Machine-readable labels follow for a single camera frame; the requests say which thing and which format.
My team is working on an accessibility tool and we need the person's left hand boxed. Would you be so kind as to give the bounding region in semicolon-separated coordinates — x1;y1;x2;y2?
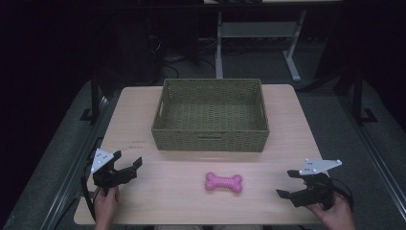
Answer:
93;186;121;224

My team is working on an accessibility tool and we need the bundle of floor cables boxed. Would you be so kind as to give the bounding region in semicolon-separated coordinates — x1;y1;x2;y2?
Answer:
148;34;218;80

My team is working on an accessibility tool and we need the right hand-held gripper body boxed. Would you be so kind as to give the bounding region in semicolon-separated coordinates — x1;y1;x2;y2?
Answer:
289;158;343;211

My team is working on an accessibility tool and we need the black metal stand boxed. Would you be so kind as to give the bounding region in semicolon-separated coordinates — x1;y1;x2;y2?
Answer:
350;68;379;127
79;62;103;127

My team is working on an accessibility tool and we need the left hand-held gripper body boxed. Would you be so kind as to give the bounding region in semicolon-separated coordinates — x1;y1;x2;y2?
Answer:
90;148;139;196

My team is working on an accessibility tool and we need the aluminium floor rail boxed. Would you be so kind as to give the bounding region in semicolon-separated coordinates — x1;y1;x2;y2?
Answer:
39;95;111;230
337;94;406;221

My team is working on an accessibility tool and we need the green woven basket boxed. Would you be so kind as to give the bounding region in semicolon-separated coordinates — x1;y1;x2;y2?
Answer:
150;78;271;153

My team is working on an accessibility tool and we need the pink bone-shaped rubber toy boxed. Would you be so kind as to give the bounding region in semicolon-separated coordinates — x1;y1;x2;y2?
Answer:
204;172;243;194

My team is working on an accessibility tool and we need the grey metal desk frame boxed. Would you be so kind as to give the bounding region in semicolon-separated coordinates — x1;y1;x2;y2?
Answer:
214;9;308;82

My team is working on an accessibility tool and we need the person's right hand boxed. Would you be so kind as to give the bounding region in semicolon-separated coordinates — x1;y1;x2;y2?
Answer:
304;191;357;230

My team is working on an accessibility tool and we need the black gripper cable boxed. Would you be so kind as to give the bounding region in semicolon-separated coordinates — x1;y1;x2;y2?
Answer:
80;152;99;222
330;177;355;213

